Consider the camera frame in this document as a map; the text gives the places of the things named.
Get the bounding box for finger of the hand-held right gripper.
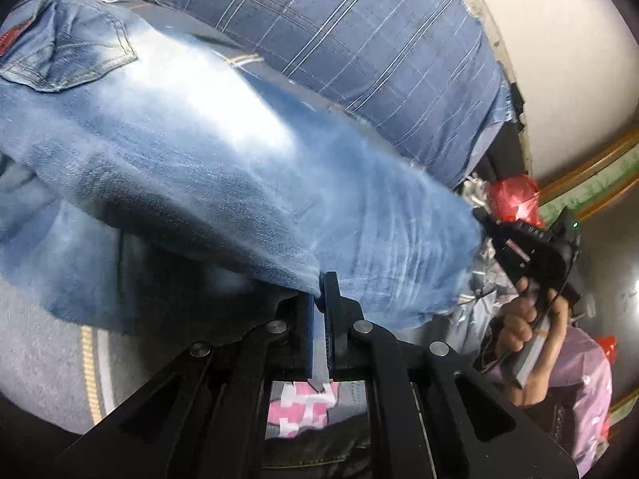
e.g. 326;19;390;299
472;208;511;271

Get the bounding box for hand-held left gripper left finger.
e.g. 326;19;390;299
50;293;317;479

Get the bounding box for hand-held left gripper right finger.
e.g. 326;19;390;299
322;272;581;479

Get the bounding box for light blue denim pants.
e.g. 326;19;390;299
0;0;485;334

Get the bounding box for person's right hand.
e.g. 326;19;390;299
495;280;570;408

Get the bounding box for silver foil wrapper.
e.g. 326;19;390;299
456;172;510;310

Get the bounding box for pink white checked cloth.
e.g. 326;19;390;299
267;379;341;441

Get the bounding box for wooden trim with green strip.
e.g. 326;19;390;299
538;135;639;221

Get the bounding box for small red plastic bag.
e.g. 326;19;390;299
595;336;618;366

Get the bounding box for dark denim cloth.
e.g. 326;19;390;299
264;412;374;479

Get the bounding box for purple plastic bag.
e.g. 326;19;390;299
486;327;614;477

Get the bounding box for blue plaid blanket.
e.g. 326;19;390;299
95;0;515;189

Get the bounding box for grey stitched blanket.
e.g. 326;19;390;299
0;154;280;435

